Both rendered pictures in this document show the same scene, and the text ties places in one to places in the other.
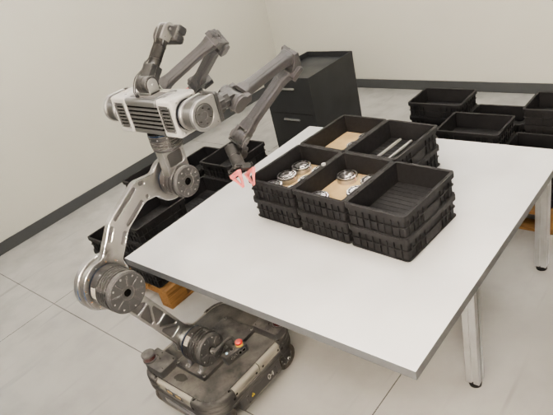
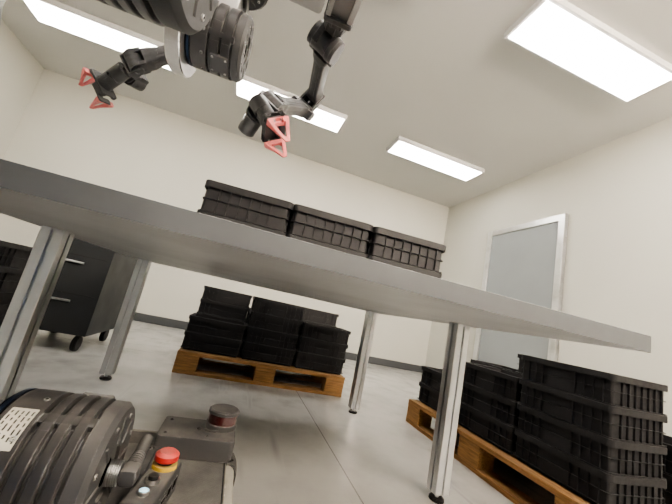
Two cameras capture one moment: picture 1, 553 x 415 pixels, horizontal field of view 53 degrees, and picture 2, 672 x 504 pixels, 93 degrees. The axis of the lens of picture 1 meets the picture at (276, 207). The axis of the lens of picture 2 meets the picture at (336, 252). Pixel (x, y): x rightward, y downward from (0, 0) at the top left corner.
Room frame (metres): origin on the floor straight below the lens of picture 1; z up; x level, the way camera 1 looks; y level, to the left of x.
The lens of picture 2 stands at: (1.57, 0.76, 0.59)
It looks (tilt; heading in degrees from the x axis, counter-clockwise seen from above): 11 degrees up; 299
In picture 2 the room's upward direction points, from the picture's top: 12 degrees clockwise
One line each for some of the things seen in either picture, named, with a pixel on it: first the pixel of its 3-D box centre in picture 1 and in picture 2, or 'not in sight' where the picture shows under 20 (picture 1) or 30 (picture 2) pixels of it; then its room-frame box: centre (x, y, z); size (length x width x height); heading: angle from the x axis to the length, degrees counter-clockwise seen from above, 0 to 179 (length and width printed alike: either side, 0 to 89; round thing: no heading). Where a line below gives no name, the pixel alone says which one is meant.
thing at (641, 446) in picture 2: not in sight; (583, 424); (1.22, -1.01, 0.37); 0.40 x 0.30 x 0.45; 134
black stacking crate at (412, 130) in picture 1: (392, 149); not in sight; (2.49, -0.64, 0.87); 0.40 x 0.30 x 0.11; 130
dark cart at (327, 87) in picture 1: (317, 117); (84, 279); (4.27, -0.51, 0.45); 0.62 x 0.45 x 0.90; 134
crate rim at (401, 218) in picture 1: (399, 188); (390, 247); (2.01, -0.52, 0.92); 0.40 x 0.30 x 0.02; 130
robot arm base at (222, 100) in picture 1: (217, 103); (338, 16); (2.08, 0.12, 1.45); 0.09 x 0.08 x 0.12; 44
